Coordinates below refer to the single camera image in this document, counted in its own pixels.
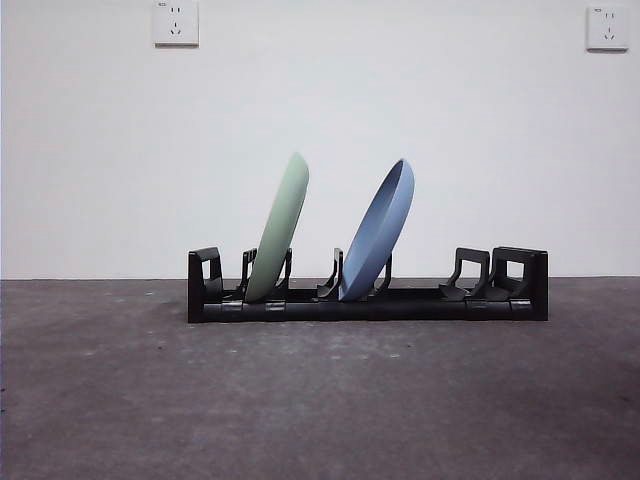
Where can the pale green round plate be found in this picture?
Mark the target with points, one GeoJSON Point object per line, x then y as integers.
{"type": "Point", "coordinates": [280, 230]}

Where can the blue round plate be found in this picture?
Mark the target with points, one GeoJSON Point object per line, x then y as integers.
{"type": "Point", "coordinates": [375, 240]}

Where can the black plate rack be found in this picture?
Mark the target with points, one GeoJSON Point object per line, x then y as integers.
{"type": "Point", "coordinates": [350, 312]}

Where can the white wall socket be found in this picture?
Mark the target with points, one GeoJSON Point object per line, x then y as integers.
{"type": "Point", "coordinates": [175, 25]}
{"type": "Point", "coordinates": [607, 30]}

